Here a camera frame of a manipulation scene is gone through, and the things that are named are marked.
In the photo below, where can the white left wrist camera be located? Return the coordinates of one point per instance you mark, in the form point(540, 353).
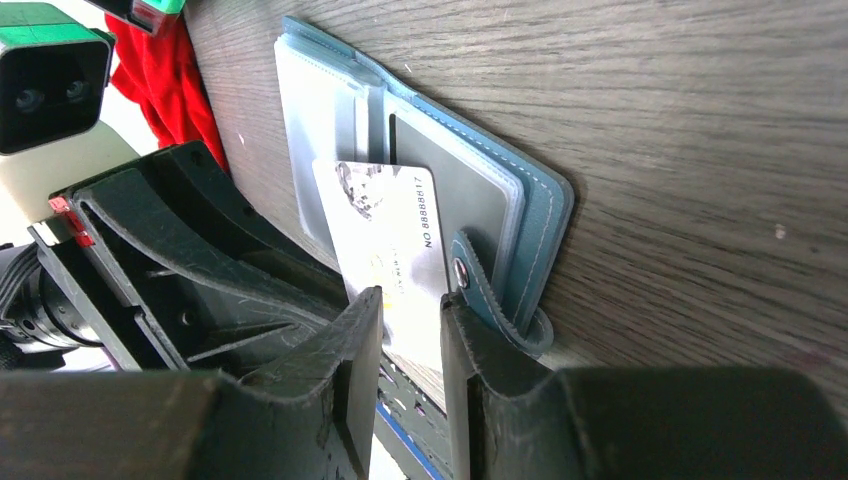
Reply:
point(54, 75)

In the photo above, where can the white silver credit card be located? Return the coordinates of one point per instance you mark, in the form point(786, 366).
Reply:
point(384, 224)

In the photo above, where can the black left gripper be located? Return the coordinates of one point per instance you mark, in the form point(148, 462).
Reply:
point(207, 284)

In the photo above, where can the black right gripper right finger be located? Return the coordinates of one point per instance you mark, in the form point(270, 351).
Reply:
point(511, 417)

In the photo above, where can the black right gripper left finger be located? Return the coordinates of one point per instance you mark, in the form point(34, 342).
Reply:
point(307, 415)

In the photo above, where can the red cloth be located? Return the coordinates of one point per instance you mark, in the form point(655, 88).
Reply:
point(160, 74)

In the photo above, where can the blue card holder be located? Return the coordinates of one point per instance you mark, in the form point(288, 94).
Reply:
point(337, 101)

